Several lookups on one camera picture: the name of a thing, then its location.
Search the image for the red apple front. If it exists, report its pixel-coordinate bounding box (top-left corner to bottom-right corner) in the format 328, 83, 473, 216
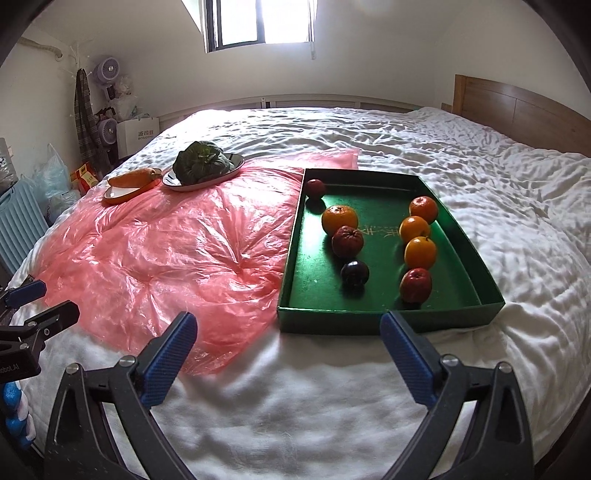
399, 268, 433, 304

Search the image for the smooth orange with stem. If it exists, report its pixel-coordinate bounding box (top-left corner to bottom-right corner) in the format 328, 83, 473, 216
404, 236, 438, 270

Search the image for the dark purple plum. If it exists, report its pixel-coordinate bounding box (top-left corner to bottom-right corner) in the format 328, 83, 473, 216
341, 260, 370, 288

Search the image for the small orange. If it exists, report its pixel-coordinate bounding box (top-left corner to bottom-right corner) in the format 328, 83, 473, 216
321, 205, 359, 237

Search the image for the small red apple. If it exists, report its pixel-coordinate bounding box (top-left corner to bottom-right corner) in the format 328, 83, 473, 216
304, 179, 327, 201

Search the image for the light blue suitcase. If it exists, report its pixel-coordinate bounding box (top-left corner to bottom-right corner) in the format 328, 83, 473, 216
0, 180, 48, 275

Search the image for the pink plastic sheet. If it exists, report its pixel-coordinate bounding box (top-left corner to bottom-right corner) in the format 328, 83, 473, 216
31, 149, 358, 375

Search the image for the grey printed plastic bag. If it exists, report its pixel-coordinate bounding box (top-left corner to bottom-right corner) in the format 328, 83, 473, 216
0, 137, 18, 195

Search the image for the translucent blue plastic bag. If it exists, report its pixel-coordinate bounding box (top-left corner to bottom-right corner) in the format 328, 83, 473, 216
31, 144, 81, 225

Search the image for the orange oval dish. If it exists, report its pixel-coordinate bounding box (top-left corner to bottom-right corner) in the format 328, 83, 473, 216
102, 178, 161, 205

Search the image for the red yellow snack bag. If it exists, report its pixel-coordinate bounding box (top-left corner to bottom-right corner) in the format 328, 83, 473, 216
70, 162, 99, 196

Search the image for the orange carrot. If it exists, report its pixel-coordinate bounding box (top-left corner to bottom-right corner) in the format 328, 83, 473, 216
107, 168, 162, 188

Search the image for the grey rimmed white plate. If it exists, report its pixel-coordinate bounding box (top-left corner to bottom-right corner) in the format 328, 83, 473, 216
162, 153, 245, 192

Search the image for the plaid scarf hanging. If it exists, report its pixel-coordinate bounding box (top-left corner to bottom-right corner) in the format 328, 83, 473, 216
74, 68, 110, 178

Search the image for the white cardboard box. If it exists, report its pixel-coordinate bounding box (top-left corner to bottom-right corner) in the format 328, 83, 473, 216
116, 117, 159, 158

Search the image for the green leafy vegetable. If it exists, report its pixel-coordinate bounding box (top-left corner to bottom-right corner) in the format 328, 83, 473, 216
172, 141, 233, 185

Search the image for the green shallow tray box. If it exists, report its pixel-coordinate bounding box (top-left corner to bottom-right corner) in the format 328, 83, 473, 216
277, 168, 505, 336

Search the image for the wooden headboard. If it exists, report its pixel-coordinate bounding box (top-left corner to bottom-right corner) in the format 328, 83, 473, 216
441, 74, 591, 157

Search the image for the window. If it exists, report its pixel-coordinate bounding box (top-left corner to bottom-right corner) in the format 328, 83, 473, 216
182, 0, 318, 53

